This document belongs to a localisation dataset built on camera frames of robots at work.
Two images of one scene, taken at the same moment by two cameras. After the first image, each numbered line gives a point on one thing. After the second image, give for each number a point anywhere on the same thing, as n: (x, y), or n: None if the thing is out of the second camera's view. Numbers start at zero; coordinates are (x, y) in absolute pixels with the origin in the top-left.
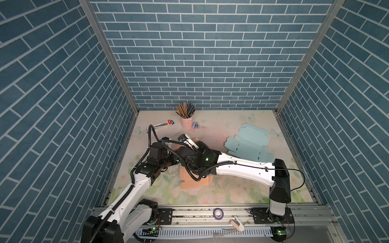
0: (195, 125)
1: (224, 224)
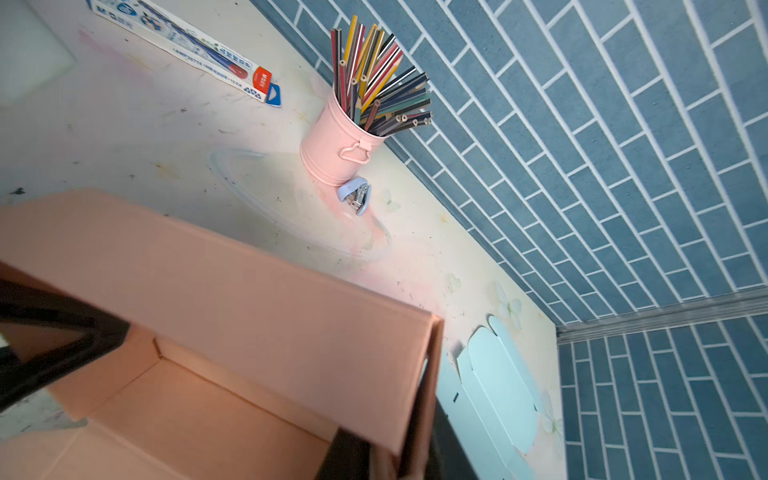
0: (356, 193)
1: None
